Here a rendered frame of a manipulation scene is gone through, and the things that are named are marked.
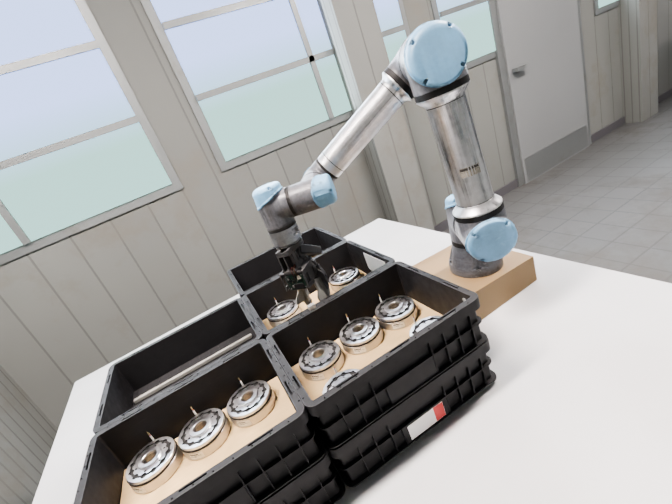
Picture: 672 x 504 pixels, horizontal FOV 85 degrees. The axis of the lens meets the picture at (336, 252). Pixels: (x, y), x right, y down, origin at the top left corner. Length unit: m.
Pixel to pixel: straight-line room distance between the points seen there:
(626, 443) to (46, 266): 2.57
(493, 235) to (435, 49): 0.41
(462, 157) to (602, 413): 0.56
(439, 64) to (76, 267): 2.26
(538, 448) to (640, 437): 0.16
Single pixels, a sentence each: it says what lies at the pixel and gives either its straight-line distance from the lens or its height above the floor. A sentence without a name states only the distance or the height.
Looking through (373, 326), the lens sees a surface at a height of 0.86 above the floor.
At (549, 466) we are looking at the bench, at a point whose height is 0.70.
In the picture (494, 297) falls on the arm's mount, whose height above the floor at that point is 0.74.
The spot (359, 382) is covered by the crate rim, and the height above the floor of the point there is 0.92.
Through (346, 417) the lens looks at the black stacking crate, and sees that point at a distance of 0.73.
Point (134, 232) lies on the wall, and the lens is 2.54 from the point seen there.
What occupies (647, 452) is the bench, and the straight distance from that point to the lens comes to 0.85.
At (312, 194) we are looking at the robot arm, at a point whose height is 1.19.
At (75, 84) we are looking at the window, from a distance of 2.54.
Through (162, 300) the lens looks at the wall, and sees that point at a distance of 2.64.
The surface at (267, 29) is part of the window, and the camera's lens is 2.72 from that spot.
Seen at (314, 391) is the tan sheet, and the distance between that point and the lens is 0.86.
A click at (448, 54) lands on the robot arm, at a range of 0.82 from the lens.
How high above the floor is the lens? 1.37
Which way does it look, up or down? 22 degrees down
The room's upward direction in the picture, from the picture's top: 21 degrees counter-clockwise
